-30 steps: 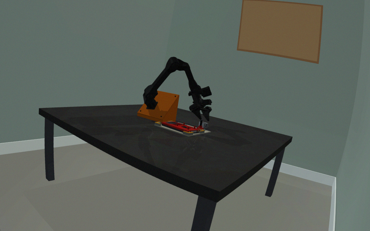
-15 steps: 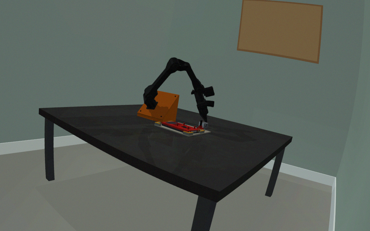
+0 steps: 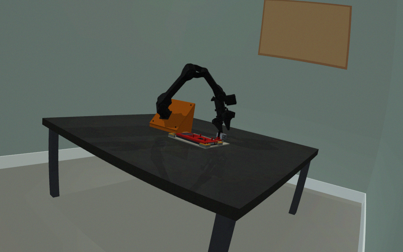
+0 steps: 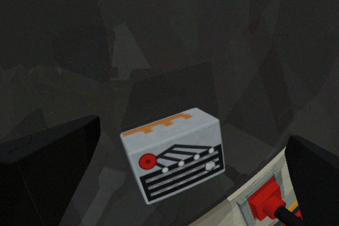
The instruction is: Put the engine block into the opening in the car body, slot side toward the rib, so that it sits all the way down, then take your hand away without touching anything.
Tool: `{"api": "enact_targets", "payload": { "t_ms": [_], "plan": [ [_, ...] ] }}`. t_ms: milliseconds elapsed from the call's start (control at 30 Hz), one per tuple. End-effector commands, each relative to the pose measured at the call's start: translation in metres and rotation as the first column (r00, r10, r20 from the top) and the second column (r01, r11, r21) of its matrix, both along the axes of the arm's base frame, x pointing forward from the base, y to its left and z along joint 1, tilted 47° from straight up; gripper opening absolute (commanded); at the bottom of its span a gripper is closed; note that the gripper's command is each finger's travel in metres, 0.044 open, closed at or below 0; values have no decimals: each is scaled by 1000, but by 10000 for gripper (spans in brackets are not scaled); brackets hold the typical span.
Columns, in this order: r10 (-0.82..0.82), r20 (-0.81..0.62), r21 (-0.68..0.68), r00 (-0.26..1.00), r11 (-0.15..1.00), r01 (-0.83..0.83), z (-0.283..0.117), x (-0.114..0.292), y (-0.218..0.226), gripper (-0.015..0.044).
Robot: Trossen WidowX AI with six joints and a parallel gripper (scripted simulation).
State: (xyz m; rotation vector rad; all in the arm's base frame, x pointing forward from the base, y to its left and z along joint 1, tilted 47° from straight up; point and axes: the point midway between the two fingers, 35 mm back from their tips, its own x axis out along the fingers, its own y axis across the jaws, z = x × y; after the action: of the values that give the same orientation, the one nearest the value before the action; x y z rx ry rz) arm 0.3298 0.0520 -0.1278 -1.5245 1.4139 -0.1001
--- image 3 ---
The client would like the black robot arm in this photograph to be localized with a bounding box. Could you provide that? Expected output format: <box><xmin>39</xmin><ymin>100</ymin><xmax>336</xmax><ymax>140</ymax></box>
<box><xmin>156</xmin><ymin>63</ymin><xmax>237</xmax><ymax>119</ymax></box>

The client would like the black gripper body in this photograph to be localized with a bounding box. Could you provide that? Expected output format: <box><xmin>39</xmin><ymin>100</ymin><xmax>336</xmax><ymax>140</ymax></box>
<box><xmin>212</xmin><ymin>105</ymin><xmax>234</xmax><ymax>124</ymax></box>

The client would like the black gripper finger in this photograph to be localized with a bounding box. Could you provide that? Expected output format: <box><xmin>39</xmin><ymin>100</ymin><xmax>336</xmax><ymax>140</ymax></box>
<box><xmin>214</xmin><ymin>122</ymin><xmax>223</xmax><ymax>133</ymax></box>
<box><xmin>223</xmin><ymin>117</ymin><xmax>233</xmax><ymax>130</ymax></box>

